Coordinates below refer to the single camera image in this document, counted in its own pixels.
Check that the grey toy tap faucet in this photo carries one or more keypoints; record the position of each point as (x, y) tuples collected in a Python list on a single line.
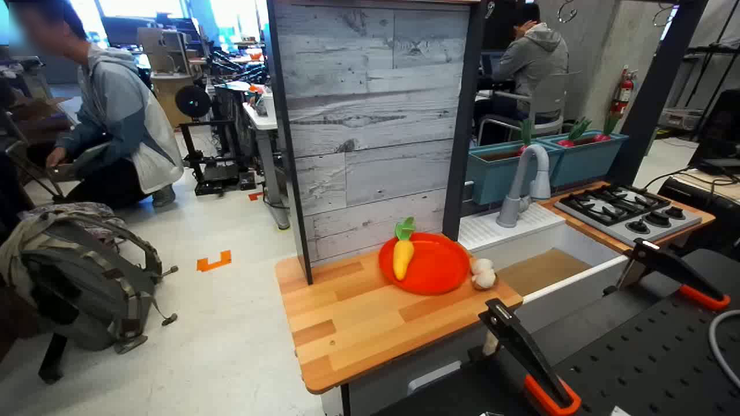
[(531, 184)]

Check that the plush yellow carrot toy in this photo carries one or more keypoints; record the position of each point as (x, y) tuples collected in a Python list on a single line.
[(403, 250)]

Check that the red round plate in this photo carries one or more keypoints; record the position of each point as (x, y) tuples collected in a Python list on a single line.
[(437, 265)]

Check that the grey wood backdrop panel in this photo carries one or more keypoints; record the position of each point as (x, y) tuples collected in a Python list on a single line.
[(374, 101)]

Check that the white plush garlic toy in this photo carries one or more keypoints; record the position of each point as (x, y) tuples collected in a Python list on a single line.
[(484, 274)]

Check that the black stand with wheel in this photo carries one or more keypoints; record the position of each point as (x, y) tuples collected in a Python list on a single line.
[(211, 145)]

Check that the white toy sink basin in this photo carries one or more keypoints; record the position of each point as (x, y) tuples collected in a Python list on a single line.
[(553, 266)]

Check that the seated person grey hoodie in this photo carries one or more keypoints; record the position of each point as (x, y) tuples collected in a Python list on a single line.
[(536, 53)]

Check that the black toy stove top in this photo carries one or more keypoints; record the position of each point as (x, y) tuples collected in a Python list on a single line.
[(627, 214)]

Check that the black orange clamp near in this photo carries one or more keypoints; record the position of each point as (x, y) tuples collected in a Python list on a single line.
[(545, 389)]

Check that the black orange clamp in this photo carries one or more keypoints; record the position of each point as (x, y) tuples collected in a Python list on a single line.
[(692, 284), (545, 389)]

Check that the crouching person grey jacket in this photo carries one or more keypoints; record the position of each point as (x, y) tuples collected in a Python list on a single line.
[(124, 147)]

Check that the black orange clamp far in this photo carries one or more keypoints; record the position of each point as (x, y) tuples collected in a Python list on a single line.
[(692, 284)]

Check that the red fire extinguisher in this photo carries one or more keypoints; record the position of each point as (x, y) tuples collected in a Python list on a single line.
[(622, 93)]

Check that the grey backpack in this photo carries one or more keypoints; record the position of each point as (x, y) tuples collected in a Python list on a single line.
[(85, 274)]

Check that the black perforated mounting board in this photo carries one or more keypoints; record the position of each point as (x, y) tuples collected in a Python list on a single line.
[(632, 351)]

